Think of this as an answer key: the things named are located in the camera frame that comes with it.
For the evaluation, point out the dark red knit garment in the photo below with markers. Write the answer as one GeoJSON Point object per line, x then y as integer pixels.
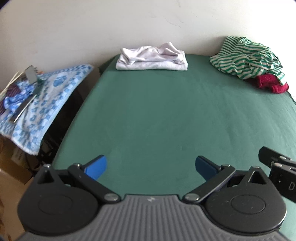
{"type": "Point", "coordinates": [270, 82]}

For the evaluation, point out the grey metal bar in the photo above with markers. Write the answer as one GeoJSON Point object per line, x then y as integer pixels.
{"type": "Point", "coordinates": [23, 107]}

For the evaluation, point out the white folded cloth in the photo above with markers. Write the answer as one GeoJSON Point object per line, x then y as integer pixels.
{"type": "Point", "coordinates": [150, 62]}

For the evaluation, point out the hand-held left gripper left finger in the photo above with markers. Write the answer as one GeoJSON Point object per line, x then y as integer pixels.
{"type": "Point", "coordinates": [97, 168]}

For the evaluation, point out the blue patterned towel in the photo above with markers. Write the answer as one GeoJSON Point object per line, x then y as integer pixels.
{"type": "Point", "coordinates": [57, 92]}

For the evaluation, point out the green blanket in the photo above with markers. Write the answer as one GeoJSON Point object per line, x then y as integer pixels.
{"type": "Point", "coordinates": [150, 115]}

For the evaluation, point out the beige stick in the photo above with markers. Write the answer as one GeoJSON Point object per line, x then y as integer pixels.
{"type": "Point", "coordinates": [13, 81]}

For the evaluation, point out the green white striped shirt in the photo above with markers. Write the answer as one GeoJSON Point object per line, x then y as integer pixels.
{"type": "Point", "coordinates": [242, 58]}

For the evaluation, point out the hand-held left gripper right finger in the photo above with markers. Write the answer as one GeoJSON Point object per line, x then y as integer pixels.
{"type": "Point", "coordinates": [204, 166]}

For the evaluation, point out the cardboard box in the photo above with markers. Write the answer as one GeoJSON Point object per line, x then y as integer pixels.
{"type": "Point", "coordinates": [9, 160]}

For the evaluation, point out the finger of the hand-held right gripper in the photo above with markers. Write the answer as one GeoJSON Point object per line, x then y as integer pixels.
{"type": "Point", "coordinates": [268, 154]}

